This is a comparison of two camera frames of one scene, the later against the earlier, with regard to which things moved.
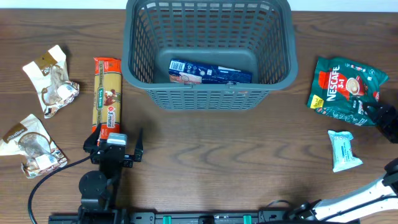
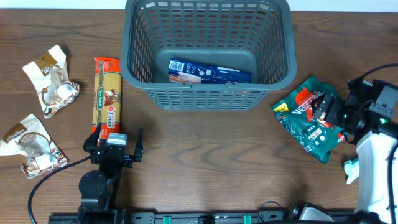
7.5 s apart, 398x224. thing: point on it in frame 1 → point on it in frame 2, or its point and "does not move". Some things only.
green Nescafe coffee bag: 342,89 → 313,134
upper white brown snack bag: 50,74 does not move
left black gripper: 91,146 does not move
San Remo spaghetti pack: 107,96 does not move
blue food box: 190,72 does not move
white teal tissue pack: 342,156 → 351,169
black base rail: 100,217 does not move
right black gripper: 389,125 → 336,105
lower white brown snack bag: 30,140 does not move
